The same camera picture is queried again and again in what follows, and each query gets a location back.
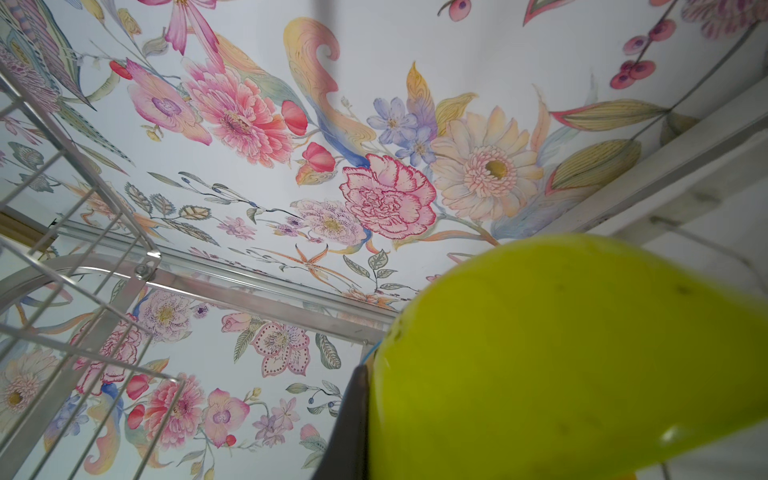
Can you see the chrome wire dish rack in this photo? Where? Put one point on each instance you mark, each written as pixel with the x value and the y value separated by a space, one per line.
pixel 202 320

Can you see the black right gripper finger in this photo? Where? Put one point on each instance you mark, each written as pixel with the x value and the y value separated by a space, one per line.
pixel 346 457

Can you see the lime green bowl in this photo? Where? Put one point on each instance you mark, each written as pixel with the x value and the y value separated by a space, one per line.
pixel 564 357

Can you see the green leaf pattern bowl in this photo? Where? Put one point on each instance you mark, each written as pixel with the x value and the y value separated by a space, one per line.
pixel 369 354

